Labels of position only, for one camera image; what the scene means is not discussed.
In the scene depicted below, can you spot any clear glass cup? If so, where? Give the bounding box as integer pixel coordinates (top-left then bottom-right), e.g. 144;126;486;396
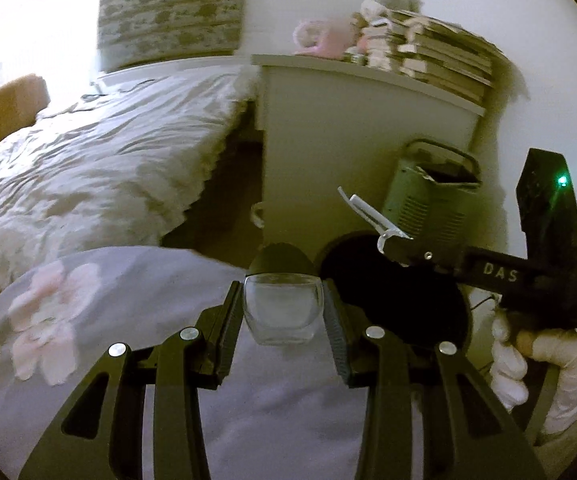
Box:
241;272;325;347

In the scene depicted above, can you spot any green fan heater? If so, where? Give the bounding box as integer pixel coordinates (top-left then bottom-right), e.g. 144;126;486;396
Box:
381;138;483;244

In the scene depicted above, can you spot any stack of books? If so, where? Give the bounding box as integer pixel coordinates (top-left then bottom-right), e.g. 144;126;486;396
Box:
366;10;507;104

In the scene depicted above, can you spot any floral window blind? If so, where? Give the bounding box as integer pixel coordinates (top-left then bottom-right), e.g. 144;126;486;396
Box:
97;0;249;74

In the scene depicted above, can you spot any white cabinet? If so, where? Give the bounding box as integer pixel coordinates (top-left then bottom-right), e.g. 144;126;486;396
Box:
251;54;487;261

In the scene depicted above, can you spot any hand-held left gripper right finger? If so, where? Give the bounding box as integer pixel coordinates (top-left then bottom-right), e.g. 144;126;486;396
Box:
321;280;544;480

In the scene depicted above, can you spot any clear plastic strip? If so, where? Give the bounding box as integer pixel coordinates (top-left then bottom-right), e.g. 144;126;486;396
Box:
337;186;412;254

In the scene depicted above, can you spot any bed with white duvet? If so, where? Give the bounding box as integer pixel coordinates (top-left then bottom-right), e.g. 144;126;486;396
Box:
0;62;260;297

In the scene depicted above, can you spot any tan padded headboard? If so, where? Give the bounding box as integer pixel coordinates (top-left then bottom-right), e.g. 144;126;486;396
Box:
0;74;52;163

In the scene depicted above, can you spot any flower-print grey tablecloth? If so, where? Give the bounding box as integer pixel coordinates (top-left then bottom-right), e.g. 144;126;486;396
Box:
0;245;469;480

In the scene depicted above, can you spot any black round trash bin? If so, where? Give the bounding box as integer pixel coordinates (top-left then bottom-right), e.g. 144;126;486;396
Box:
319;231;472;356

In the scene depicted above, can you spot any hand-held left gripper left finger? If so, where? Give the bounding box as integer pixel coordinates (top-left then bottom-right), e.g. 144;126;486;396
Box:
18;280;244;480

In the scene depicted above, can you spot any pink plush toy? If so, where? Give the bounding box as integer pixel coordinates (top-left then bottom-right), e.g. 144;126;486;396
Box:
293;19;350;57

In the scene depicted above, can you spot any person's right hand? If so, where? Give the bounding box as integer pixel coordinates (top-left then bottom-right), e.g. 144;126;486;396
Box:
489;312;577;436

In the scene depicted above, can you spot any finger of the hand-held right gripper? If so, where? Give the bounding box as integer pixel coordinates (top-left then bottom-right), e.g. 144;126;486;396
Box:
386;237;469;286

